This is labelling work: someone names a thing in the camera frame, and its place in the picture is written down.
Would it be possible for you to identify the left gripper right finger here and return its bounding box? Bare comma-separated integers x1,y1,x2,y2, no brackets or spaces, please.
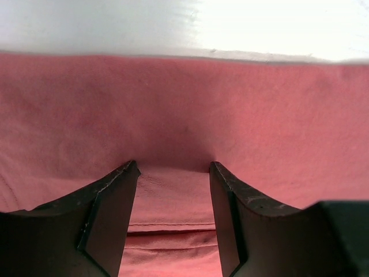
209,162,368,276

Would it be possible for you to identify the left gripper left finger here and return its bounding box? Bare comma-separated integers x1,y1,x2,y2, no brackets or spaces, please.
1,161,140,276

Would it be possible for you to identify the red t-shirt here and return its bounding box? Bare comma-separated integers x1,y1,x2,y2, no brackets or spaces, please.
1,54,368,276

